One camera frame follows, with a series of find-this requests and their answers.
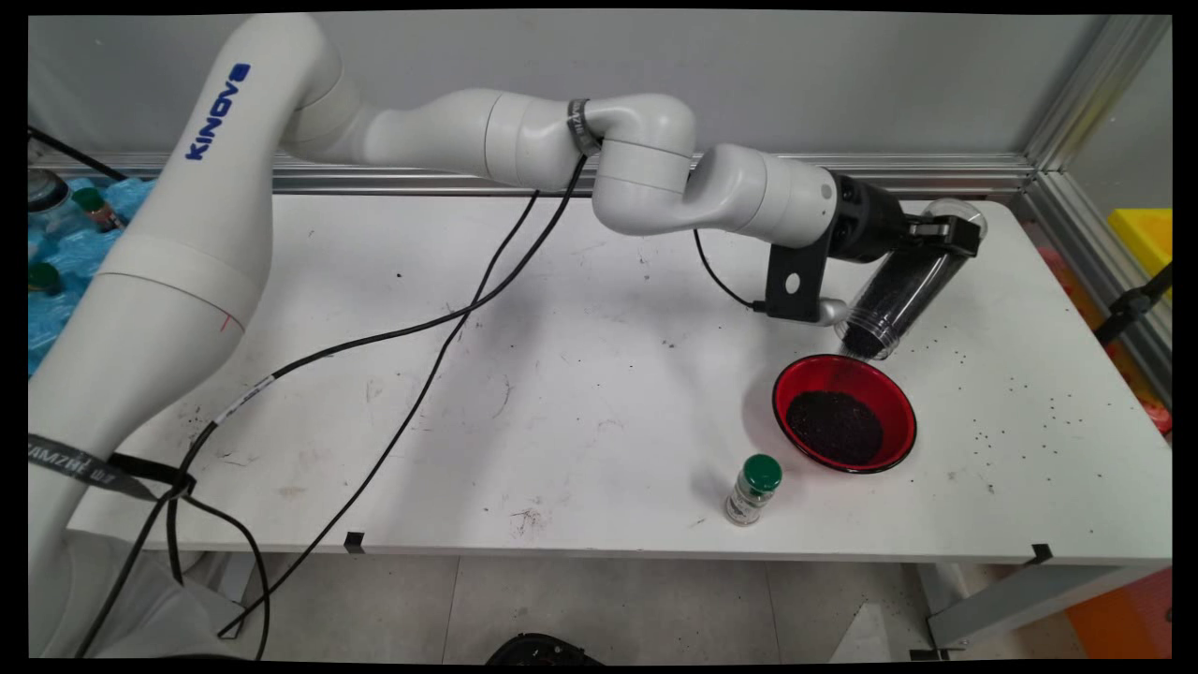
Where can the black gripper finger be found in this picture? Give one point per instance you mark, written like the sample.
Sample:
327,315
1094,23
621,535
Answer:
950,234

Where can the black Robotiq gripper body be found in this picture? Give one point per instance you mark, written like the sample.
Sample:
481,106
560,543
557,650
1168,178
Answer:
866,220

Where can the tall clear plastic jar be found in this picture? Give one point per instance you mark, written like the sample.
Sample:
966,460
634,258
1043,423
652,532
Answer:
875,328

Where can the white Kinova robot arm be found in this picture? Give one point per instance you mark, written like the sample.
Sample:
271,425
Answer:
234,234

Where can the pink plastic bin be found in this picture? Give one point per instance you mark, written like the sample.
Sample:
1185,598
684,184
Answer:
1053,264

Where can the red bowl black rim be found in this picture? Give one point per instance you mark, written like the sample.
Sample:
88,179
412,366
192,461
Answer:
889,393

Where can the black stand pole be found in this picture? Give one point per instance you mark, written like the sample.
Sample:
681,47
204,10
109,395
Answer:
1128,307

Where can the yellow plastic bin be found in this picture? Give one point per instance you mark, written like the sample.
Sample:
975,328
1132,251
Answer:
1144,239

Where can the spice bottle green cap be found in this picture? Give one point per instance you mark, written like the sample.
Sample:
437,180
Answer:
753,491

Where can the black tape mark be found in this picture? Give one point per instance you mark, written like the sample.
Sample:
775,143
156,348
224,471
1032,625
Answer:
355,542
1039,555

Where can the grey table leg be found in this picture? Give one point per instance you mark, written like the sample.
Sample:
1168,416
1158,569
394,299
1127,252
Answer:
234,580
1029,599

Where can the orange plastic crate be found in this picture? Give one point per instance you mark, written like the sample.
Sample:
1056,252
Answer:
1123,613

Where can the black object on floor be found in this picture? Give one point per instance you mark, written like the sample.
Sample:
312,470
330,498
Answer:
543,649

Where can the brown bottle green cap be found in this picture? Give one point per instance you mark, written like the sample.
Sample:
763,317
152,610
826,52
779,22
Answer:
94,208

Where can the thin black rod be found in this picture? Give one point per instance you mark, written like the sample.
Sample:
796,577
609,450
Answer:
80,156

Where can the blue water bottle pack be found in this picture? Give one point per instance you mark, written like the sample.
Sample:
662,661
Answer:
75,253

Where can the clear jar dark lid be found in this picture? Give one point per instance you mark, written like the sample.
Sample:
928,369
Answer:
47,201

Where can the aluminium frame rail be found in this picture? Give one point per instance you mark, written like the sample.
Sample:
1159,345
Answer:
936,173
1095,253

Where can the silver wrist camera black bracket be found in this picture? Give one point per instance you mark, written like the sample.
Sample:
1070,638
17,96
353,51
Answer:
796,281

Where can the aluminium frame post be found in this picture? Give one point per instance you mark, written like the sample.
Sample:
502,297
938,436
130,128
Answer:
1095,89

